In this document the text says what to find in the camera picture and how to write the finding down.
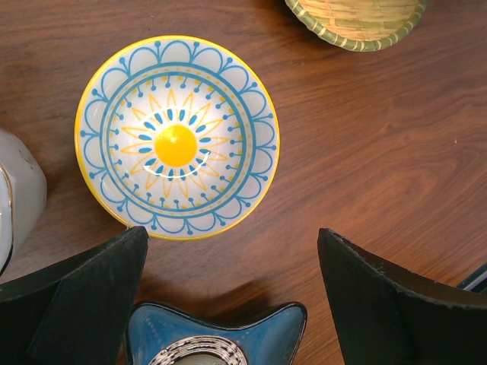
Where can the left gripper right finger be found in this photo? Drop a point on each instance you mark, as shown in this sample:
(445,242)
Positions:
(386,314)

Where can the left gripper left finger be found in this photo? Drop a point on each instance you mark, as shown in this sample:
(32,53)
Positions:
(75,311)

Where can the black dish under purple plate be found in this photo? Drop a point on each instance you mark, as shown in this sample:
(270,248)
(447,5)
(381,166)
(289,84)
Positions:
(160,334)

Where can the white cup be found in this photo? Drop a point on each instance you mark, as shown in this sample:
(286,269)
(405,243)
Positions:
(23,195)

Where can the small daisy bowl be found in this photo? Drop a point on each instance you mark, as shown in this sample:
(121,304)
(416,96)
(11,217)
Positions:
(178,135)

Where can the yellow patterned plate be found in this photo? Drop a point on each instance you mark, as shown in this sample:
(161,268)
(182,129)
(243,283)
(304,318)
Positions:
(359,26)

